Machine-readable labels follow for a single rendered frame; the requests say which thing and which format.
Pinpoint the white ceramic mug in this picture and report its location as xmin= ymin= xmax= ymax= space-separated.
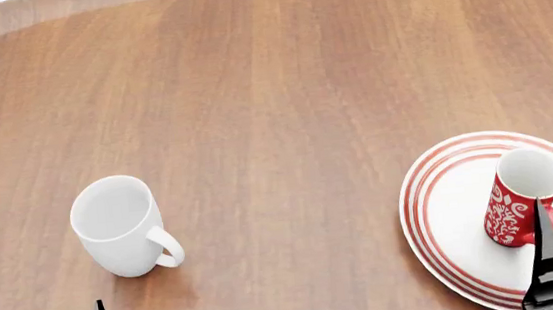
xmin=66 ymin=170 xmax=188 ymax=284

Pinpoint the red mug with white pattern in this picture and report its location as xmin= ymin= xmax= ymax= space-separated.
xmin=476 ymin=144 xmax=553 ymax=251

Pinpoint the white plate with red rings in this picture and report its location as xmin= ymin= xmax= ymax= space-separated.
xmin=393 ymin=125 xmax=553 ymax=310

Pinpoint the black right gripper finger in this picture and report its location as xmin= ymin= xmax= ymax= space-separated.
xmin=514 ymin=195 xmax=553 ymax=305

